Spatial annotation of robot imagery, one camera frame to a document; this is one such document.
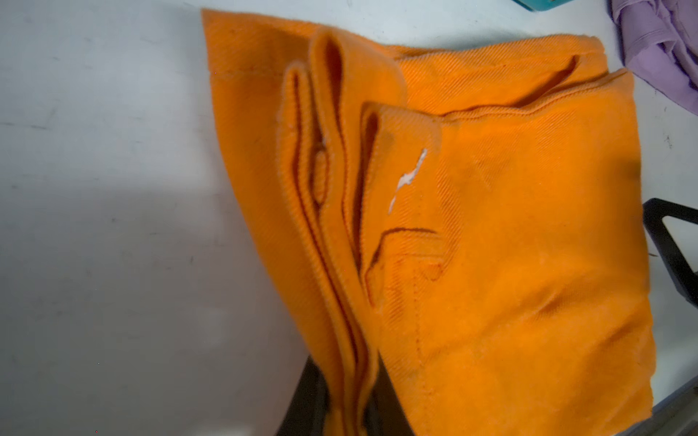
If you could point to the purple pants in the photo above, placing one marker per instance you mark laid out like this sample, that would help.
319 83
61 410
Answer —
659 40

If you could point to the teal plastic basket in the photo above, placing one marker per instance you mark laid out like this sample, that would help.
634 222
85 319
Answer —
541 5

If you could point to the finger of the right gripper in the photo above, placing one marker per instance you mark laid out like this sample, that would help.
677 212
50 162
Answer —
683 276

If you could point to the orange pants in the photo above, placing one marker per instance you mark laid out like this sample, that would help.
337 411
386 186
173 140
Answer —
473 218

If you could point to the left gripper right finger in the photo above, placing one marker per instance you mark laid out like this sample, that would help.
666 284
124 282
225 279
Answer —
384 415

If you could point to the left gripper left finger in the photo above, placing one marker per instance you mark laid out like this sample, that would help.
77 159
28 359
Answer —
306 413

